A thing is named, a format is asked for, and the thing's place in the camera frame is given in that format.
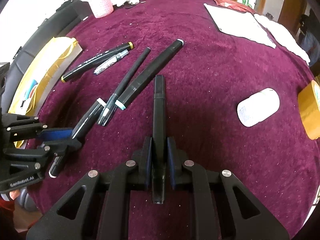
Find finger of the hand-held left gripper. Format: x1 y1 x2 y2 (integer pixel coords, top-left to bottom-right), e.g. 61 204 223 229
6 115 73 142
4 138 83 174

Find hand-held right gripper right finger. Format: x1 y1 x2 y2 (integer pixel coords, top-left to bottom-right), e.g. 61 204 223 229
167 136 290 240

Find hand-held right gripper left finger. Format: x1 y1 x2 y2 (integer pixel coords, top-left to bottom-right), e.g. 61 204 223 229
26 136 153 240

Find black marker white ends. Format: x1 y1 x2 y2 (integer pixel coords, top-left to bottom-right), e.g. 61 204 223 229
49 99 107 179

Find black marker white print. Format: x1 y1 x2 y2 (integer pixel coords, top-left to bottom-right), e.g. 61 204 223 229
152 74 167 205

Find gold satin lined box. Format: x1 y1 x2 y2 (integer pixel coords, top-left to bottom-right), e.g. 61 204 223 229
7 36 83 148

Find black marker yellow ends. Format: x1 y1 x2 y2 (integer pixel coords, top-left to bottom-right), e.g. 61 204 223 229
61 42 134 83

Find clear barrel pen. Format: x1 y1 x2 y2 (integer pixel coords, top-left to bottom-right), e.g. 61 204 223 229
93 49 130 76

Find black marker light-blue cap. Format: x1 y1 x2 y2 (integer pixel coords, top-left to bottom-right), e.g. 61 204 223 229
114 39 185 111

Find thin black pen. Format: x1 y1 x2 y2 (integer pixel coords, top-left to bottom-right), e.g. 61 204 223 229
97 47 151 127

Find purple velvet tablecloth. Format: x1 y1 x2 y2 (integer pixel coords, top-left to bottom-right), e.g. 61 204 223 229
25 0 320 240

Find black leather chair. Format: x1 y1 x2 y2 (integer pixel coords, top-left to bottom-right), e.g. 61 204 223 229
0 0 89 85

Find white pill bottle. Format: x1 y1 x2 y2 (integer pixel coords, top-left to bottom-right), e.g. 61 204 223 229
237 87 280 127

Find brown packing tape roll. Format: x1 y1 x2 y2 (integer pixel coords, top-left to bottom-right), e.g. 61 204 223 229
297 79 320 140

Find red packet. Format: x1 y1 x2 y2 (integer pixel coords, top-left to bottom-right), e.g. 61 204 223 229
213 0 256 13

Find white folded cloth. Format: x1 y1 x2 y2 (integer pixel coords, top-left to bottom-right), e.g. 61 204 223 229
254 13 312 65

